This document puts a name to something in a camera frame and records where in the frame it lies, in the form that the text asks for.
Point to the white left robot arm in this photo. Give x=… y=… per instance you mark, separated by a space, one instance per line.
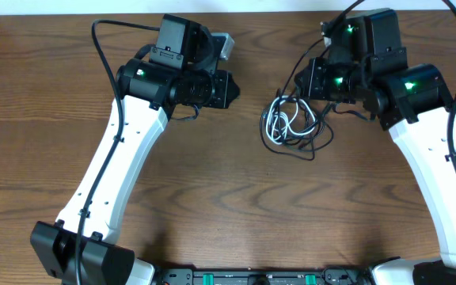
x=180 y=68

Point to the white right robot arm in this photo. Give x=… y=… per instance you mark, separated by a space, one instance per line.
x=367 y=63

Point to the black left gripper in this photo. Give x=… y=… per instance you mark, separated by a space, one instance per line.
x=220 y=89

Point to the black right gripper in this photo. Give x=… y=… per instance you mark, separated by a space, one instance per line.
x=307 y=84

